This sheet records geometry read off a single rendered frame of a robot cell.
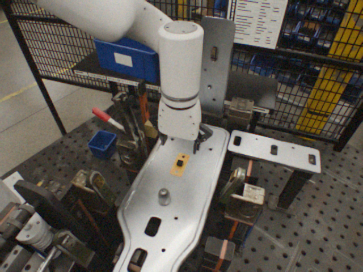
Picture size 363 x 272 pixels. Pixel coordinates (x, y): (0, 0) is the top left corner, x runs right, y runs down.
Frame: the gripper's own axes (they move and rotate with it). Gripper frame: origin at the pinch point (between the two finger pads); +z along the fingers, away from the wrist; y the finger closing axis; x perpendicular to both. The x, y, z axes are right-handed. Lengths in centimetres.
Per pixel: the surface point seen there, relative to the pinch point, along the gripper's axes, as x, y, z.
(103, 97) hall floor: 130, -136, 110
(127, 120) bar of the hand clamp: -1.7, -14.3, -5.8
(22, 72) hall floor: 143, -272, 111
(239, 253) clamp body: -8.8, 25.3, 38.6
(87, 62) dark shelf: 39, -60, 7
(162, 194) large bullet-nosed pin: -13.5, 0.2, 4.6
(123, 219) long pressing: -21.2, -7.4, 8.9
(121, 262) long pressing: -30.8, -2.9, 8.8
